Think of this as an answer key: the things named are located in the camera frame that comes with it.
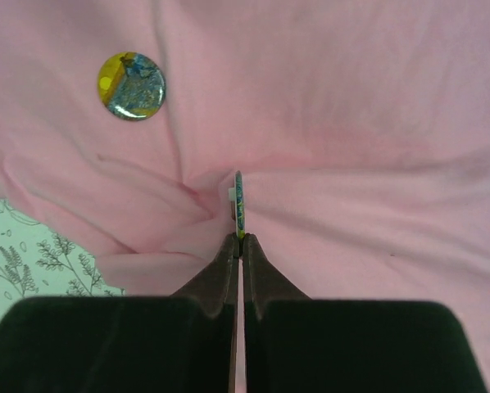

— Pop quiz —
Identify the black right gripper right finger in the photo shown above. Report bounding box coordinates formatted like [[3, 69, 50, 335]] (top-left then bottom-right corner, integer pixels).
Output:
[[243, 234, 487, 392]]

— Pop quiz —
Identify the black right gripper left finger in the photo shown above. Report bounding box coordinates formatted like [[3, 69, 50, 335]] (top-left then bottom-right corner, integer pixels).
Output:
[[0, 234, 239, 392]]

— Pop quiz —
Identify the pink t-shirt garment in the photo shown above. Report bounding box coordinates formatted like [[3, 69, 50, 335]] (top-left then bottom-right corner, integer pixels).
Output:
[[0, 1, 490, 390]]

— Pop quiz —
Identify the floral patterned table mat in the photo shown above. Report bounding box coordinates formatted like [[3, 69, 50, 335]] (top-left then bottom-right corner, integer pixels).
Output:
[[0, 200, 125, 320]]

